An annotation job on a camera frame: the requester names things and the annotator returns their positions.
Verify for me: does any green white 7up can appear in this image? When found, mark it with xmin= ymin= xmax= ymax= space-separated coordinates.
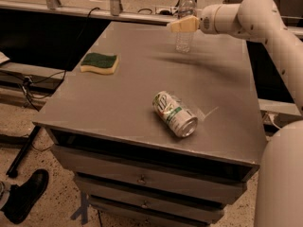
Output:
xmin=152 ymin=91 xmax=198 ymax=138

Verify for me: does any black shoe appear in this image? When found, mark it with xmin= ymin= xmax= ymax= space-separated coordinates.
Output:
xmin=0 ymin=169 xmax=49 ymax=224

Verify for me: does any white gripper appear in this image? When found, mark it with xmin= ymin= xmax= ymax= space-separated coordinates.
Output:
xmin=167 ymin=4 xmax=241 ymax=35

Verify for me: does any top grey drawer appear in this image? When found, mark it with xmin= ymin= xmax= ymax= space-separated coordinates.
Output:
xmin=51 ymin=145 xmax=246 ymax=204

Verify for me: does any black cable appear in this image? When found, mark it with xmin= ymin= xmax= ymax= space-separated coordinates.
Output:
xmin=17 ymin=7 xmax=101 ymax=112

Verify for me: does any white power strip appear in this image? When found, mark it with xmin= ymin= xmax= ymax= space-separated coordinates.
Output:
xmin=155 ymin=6 xmax=178 ymax=16

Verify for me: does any black stand leg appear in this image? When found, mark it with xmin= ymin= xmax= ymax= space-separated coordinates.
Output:
xmin=7 ymin=126 xmax=40 ymax=179

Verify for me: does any middle grey drawer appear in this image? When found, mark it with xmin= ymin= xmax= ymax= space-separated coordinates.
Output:
xmin=74 ymin=174 xmax=223 ymax=225

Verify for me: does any bottom grey drawer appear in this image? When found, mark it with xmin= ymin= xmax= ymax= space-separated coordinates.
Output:
xmin=88 ymin=196 xmax=209 ymax=227

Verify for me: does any clear plastic water bottle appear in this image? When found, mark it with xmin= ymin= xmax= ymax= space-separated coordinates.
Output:
xmin=176 ymin=0 xmax=196 ymax=53

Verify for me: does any blue tape cross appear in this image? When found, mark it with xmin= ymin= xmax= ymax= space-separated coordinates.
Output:
xmin=70 ymin=192 xmax=89 ymax=225

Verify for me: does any grey drawer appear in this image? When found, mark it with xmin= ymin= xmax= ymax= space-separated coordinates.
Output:
xmin=74 ymin=174 xmax=223 ymax=225
xmin=88 ymin=196 xmax=209 ymax=227
xmin=51 ymin=145 xmax=246 ymax=204

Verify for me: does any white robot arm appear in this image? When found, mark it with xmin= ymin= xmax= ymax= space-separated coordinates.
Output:
xmin=168 ymin=0 xmax=303 ymax=227

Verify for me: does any grey drawer cabinet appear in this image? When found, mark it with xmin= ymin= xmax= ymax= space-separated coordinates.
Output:
xmin=32 ymin=21 xmax=269 ymax=227

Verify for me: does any green yellow sponge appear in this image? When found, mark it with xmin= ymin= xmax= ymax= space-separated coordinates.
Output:
xmin=80 ymin=53 xmax=119 ymax=75

